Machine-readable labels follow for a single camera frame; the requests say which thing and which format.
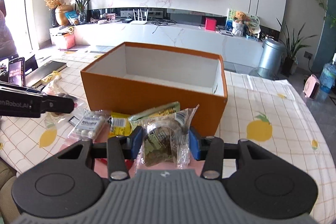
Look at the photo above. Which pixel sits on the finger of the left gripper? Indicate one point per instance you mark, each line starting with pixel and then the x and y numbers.
pixel 56 104

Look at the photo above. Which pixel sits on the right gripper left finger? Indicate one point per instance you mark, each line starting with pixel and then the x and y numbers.
pixel 122 148

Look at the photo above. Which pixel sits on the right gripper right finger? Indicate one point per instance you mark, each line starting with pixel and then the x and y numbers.
pixel 209 149

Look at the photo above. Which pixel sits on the yellow snack packet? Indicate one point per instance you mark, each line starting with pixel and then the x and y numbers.
pixel 119 125

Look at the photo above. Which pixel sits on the clear tray of yogurt balls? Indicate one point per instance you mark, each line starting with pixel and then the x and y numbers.
pixel 90 125

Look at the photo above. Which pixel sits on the clear bag of dried greens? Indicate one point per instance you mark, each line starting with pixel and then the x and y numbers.
pixel 166 139

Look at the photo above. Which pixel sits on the pale green chips bag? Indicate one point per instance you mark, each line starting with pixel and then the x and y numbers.
pixel 149 115

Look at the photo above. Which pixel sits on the black book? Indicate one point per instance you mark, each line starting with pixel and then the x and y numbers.
pixel 35 78

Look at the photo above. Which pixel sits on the yellow tissue pack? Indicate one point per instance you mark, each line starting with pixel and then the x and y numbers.
pixel 55 75

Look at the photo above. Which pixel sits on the smartphone on stand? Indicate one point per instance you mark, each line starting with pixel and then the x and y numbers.
pixel 13 71

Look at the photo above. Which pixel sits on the pink storage box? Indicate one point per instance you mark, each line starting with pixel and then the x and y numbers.
pixel 62 37

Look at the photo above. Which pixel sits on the lemon print tablecloth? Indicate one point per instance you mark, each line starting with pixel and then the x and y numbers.
pixel 277 168

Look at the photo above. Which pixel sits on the orange cardboard box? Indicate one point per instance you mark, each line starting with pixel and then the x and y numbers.
pixel 134 77

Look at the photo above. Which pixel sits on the golden vase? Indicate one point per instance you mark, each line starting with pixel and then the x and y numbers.
pixel 60 14

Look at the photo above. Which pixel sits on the dried flower bouquet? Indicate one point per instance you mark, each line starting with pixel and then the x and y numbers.
pixel 52 4

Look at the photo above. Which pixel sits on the silver trash can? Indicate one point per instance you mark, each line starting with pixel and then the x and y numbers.
pixel 270 60

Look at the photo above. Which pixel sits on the potted orchid plant left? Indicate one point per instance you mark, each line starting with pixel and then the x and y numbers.
pixel 82 7

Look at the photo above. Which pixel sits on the white TV console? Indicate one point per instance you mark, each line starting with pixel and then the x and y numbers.
pixel 233 49

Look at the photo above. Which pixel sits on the potted long-leaf plant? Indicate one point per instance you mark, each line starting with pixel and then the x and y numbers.
pixel 294 41

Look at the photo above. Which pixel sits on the pink small heater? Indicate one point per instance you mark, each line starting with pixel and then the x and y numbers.
pixel 311 87

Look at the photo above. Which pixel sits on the white wifi router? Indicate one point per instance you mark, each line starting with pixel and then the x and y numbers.
pixel 140 17

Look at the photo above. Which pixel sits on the red box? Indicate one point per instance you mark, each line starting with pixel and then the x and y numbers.
pixel 210 24

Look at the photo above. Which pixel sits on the teddy bear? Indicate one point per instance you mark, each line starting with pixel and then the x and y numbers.
pixel 240 23

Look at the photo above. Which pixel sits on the blue water jug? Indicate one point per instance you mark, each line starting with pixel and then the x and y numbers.
pixel 328 75

